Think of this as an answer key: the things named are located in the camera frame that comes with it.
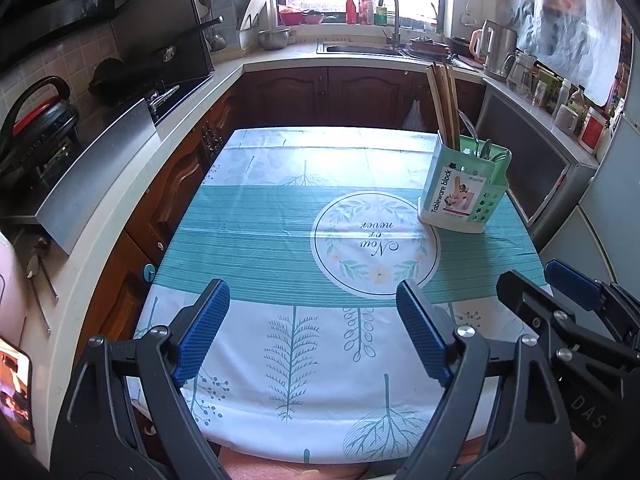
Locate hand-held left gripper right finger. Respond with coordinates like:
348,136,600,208
395,280,576,480

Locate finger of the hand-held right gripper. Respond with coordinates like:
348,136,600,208
496,270,640,381
544,259,640,351

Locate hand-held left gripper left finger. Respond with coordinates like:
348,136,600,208
50,278,232,480

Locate green white utensil holder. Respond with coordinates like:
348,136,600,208
418,130,513,235

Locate large silver spoon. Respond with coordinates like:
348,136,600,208
457,110,481,153

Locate bundle of chopsticks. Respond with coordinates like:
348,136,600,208
425,62,462,152

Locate white refrigerator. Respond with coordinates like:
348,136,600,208
537,110,640,311

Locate leaf printed teal tablecloth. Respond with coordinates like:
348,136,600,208
131,127,556,466

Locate red white container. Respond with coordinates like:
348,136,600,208
580,107,608,153

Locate white mug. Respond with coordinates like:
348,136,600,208
554,105,578,136

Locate metal tongs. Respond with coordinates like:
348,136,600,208
27,237,61,336

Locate stainless steel counter panel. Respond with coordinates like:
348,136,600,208
37,99,158,256

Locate green box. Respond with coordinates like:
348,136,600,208
542,72,561,113

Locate smartphone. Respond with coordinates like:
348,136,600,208
0,335,35,445

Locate glass pitcher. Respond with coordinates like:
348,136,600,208
505,50,538,96

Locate black gas cooktop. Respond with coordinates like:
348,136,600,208
145,76,213,123

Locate brown wooden kitchen cabinets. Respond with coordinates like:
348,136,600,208
75,65,488,361

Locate black electric pressure cooker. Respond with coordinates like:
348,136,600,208
0,76,81,186

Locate dark cooking pot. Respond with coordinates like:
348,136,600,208
407,36,451,58

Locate white kitchen countertop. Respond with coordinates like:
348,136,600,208
20,40,488,411

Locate steel kitchen sink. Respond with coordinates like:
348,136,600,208
316,42,408,57

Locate chrome kitchen faucet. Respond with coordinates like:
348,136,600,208
377,0,403,51

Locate steel mixing bowl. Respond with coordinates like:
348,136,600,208
257,28,292,51

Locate black range hood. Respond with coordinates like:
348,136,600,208
0,0,126,68

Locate steel kettle pink handle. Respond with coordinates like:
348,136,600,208
470,20,518,83

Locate plastic wall covering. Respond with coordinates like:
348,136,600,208
515,0,623,103

